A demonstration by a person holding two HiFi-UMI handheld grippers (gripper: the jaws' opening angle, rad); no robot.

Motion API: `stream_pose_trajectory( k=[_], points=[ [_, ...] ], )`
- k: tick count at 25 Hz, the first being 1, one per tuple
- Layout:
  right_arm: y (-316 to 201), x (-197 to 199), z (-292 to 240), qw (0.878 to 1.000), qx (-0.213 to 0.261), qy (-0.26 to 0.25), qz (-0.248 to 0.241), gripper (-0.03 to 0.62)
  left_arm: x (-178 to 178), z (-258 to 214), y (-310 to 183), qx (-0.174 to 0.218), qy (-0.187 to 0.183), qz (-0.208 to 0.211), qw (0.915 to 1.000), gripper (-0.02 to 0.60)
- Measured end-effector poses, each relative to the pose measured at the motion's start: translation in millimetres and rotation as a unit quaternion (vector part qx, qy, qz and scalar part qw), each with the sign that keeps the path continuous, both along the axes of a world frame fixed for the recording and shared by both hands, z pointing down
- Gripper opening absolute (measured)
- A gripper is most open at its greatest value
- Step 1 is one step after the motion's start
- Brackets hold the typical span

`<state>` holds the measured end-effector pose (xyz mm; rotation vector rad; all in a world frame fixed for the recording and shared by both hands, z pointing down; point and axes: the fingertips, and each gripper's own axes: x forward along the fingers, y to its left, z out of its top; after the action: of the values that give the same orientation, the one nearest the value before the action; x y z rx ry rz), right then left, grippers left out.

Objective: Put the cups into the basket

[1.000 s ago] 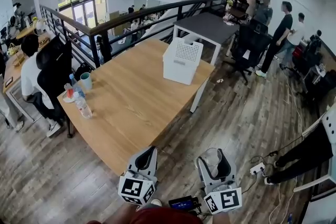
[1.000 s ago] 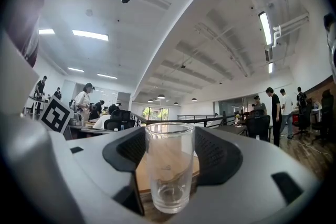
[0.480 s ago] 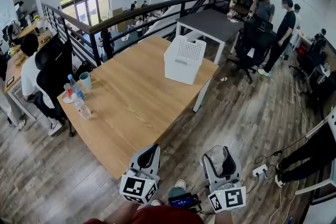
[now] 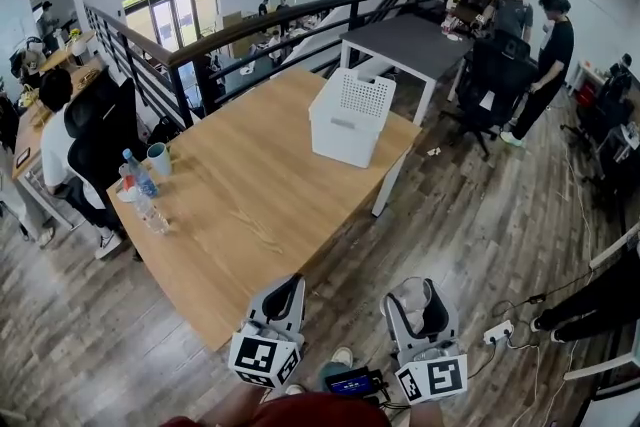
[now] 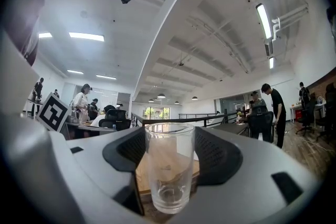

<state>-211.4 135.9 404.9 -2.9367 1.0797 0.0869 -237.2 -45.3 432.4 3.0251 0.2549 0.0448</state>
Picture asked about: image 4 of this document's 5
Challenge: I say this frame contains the blue label water bottle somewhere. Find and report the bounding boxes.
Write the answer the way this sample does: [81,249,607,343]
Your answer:
[121,147,160,200]

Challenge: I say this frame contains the person's right forearm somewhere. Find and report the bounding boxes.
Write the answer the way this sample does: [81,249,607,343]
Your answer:
[408,400,445,427]

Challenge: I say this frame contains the yellow flowers white pot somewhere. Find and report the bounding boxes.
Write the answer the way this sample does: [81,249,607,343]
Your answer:
[67,28,89,58]

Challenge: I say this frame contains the black floor cable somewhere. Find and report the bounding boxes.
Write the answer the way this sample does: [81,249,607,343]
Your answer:
[491,264,599,322]

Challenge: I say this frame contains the black waist device with screen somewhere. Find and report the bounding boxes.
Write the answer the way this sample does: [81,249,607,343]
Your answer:
[324,365,385,399]

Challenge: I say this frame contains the red label water bottle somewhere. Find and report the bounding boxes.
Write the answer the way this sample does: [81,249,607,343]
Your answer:
[133,192,172,237]

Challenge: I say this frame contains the black office chair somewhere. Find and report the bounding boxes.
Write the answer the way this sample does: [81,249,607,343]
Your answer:
[63,75,139,216]
[439,36,540,160]
[559,62,637,176]

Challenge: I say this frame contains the person's left forearm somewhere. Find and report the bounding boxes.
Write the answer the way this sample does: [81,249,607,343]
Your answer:
[199,379,274,427]

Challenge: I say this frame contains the person's right shoe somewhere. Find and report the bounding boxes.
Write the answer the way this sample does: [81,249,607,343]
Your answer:
[329,346,355,370]

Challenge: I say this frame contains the person's red shirt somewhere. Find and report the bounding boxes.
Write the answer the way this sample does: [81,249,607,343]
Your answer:
[159,392,394,427]

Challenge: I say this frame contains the white power strip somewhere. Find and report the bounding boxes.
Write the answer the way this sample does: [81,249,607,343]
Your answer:
[482,320,516,347]

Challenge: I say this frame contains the white perforated plastic basket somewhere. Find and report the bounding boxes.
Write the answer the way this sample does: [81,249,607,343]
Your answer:
[308,67,398,170]

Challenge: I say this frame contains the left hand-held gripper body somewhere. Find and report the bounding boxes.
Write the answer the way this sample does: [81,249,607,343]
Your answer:
[228,318,306,390]

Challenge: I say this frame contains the black metal railing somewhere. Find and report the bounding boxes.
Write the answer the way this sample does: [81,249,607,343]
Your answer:
[83,0,469,131]

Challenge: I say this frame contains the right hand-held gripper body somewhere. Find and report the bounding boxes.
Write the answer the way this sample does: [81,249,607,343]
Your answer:
[394,337,470,405]

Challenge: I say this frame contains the dark grey table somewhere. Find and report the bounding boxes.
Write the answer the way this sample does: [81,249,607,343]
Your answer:
[338,12,477,127]

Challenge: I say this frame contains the white mug teal inside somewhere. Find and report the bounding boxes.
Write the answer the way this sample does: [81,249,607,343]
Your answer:
[146,142,174,178]

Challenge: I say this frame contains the wooden office desk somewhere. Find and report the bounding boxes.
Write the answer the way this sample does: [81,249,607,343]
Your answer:
[10,57,109,236]

